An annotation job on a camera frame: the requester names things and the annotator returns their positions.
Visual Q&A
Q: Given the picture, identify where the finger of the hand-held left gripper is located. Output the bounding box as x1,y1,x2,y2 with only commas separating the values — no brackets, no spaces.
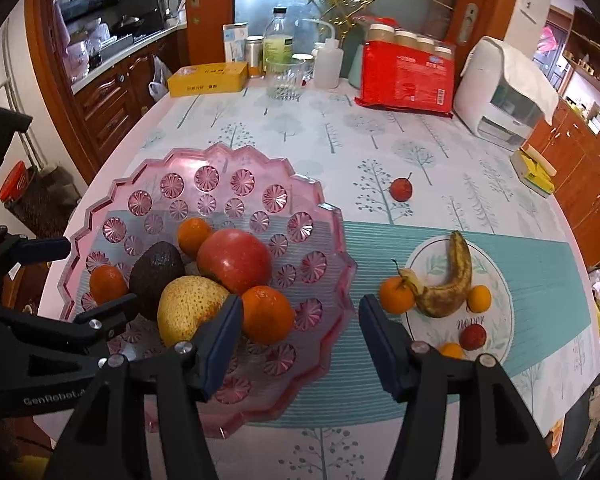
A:
0,292,140,346
0,226,72,281

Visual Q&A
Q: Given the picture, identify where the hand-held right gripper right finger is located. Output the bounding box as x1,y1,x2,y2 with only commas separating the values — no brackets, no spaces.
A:
358,295,561,480

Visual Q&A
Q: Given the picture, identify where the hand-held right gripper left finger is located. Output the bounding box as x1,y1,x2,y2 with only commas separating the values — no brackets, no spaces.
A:
45,295,244,480

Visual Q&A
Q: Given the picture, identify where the yellow brown pear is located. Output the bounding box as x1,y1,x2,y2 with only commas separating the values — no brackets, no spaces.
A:
157,276,231,350

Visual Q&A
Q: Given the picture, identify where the orange tangerine with stem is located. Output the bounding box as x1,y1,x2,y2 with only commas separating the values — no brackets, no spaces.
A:
378,259,416,315

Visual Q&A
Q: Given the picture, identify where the dark avocado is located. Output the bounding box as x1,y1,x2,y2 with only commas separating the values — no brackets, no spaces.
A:
128,241,187,322

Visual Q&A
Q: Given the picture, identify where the red apple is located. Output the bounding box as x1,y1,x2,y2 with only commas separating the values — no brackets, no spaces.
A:
196,228,273,296

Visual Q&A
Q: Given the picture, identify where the red lychee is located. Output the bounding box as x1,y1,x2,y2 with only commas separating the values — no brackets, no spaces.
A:
459,323,487,351
389,172,414,203

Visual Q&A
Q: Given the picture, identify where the spotted brown banana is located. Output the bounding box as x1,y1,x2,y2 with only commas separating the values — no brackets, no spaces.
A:
399,230,473,318

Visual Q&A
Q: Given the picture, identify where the pink plastic bowl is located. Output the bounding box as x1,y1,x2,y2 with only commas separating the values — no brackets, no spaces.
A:
65,142,358,441

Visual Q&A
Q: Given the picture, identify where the teal striped placemat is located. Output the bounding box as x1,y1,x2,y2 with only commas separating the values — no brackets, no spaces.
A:
260,220,598,423

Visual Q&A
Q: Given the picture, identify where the wooden kitchen cabinet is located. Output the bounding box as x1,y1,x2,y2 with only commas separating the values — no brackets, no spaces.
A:
72,27,188,171

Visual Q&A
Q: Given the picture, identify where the white hanging plastic bag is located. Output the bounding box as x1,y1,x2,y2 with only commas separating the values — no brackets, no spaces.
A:
148,57,173,102

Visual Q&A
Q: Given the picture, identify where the tree print tablecloth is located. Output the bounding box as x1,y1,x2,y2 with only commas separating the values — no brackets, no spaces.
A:
45,77,600,480

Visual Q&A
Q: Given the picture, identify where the yellow tin box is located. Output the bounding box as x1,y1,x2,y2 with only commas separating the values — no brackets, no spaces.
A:
167,61,249,98

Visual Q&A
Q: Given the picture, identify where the yellow sponge stack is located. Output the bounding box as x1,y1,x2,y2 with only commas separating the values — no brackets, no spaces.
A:
510,143,557,198

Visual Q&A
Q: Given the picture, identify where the white countertop appliance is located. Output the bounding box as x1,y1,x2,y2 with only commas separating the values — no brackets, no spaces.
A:
452,36,546,151

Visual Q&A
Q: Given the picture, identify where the clear glass tumbler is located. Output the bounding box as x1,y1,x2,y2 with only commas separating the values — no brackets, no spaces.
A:
265,56,306,102

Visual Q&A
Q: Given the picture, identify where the red paper cup pack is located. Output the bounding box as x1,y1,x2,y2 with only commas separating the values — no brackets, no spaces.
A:
356,17,456,118

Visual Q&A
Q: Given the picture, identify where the tall wooden cabinet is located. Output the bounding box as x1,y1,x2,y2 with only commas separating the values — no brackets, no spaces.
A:
522,5,600,271

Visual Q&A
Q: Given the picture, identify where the white and blue carton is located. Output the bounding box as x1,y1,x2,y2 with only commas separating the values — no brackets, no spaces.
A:
223,23,250,63

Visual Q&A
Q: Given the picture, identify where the silver metal can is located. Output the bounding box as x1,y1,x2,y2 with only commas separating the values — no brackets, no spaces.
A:
246,36,265,78

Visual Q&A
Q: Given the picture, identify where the teal jug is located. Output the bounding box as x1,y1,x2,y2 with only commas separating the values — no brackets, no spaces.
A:
346,42,366,88

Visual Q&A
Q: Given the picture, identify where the white squeeze bottle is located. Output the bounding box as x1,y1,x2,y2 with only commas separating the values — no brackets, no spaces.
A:
296,19,342,90

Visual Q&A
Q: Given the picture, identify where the small glass jar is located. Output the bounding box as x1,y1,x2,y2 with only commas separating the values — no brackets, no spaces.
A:
292,53,316,81

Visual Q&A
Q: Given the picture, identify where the white cloth cover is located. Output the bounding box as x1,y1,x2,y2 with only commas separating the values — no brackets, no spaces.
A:
485,36,560,123

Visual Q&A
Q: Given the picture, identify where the clear bottle with green label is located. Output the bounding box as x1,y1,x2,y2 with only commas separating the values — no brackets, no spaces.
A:
263,6,296,68

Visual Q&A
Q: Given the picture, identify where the red wall ornament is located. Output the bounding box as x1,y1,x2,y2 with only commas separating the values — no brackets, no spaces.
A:
539,25,561,53

